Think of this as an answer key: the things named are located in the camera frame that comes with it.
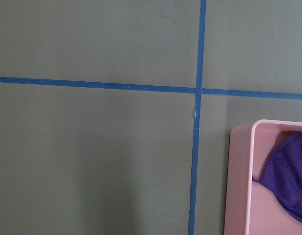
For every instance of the purple cloth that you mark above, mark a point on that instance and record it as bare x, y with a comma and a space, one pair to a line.
282, 175

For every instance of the pink plastic bin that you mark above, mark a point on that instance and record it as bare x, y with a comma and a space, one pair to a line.
251, 209

